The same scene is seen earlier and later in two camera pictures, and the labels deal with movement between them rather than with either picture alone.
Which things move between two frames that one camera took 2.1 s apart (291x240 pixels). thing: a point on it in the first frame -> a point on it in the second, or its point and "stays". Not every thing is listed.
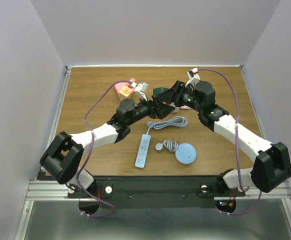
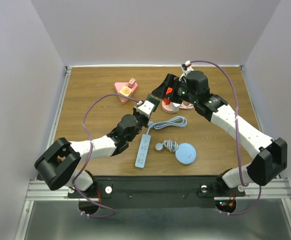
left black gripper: (156, 109) -> (134, 112)
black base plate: (202, 192) stays
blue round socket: (185, 153) stays
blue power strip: (178, 121) stays
